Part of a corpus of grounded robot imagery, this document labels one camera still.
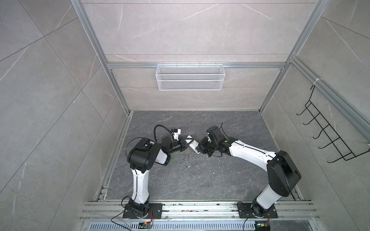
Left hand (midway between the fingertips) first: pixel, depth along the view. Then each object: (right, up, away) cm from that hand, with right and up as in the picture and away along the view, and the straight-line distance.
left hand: (194, 138), depth 90 cm
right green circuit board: (+33, -42, -19) cm, 57 cm away
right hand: (0, -5, -4) cm, 6 cm away
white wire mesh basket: (-2, +43, +11) cm, 44 cm away
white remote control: (-1, -3, -1) cm, 3 cm away
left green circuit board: (-24, -41, -20) cm, 52 cm away
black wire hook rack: (+62, -3, -31) cm, 69 cm away
